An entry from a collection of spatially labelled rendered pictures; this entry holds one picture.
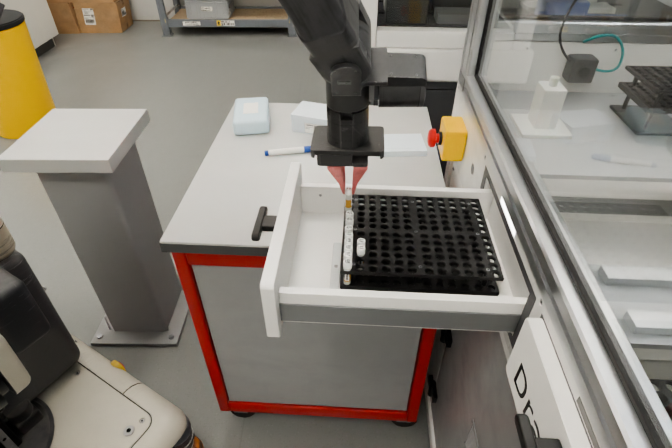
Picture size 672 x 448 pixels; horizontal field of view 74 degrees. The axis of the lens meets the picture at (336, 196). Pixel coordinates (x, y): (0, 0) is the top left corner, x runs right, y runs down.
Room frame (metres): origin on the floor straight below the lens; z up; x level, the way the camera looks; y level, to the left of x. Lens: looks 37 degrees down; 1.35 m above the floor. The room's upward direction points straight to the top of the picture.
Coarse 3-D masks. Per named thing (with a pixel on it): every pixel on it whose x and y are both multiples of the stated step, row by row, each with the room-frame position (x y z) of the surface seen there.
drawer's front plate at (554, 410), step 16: (528, 320) 0.32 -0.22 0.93; (528, 336) 0.31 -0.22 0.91; (544, 336) 0.30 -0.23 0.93; (512, 352) 0.33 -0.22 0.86; (528, 352) 0.30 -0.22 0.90; (544, 352) 0.28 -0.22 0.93; (512, 368) 0.31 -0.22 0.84; (528, 368) 0.29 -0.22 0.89; (544, 368) 0.26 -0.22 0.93; (560, 368) 0.26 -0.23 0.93; (512, 384) 0.30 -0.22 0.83; (528, 384) 0.27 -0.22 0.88; (544, 384) 0.25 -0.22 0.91; (560, 384) 0.24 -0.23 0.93; (544, 400) 0.24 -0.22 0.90; (560, 400) 0.23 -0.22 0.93; (528, 416) 0.25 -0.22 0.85; (544, 416) 0.23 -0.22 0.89; (560, 416) 0.21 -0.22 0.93; (576, 416) 0.21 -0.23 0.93; (544, 432) 0.22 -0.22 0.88; (560, 432) 0.20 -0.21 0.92; (576, 432) 0.20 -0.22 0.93
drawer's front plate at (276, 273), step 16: (288, 176) 0.61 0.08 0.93; (288, 192) 0.57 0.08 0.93; (288, 208) 0.53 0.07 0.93; (288, 224) 0.50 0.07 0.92; (272, 240) 0.46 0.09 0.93; (288, 240) 0.49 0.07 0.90; (272, 256) 0.43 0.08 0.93; (288, 256) 0.48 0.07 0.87; (272, 272) 0.40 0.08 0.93; (288, 272) 0.47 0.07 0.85; (272, 288) 0.37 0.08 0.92; (272, 304) 0.37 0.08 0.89; (272, 320) 0.37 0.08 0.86; (272, 336) 0.37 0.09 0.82
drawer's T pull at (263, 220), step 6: (264, 210) 0.54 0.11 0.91; (258, 216) 0.53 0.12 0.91; (264, 216) 0.53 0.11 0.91; (270, 216) 0.53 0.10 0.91; (276, 216) 0.53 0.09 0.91; (258, 222) 0.51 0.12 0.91; (264, 222) 0.51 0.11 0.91; (270, 222) 0.51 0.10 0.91; (258, 228) 0.50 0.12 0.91; (264, 228) 0.51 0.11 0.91; (270, 228) 0.51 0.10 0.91; (252, 234) 0.49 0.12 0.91; (258, 234) 0.49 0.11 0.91; (252, 240) 0.48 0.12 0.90; (258, 240) 0.48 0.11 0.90
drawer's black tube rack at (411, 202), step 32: (384, 224) 0.52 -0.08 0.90; (416, 224) 0.52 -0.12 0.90; (448, 224) 0.53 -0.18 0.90; (480, 224) 0.53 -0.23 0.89; (384, 256) 0.49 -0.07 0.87; (416, 256) 0.45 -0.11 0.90; (448, 256) 0.45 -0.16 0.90; (480, 256) 0.45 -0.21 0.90; (352, 288) 0.42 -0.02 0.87; (384, 288) 0.42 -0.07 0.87; (416, 288) 0.42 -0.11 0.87; (448, 288) 0.42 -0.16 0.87; (480, 288) 0.42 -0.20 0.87
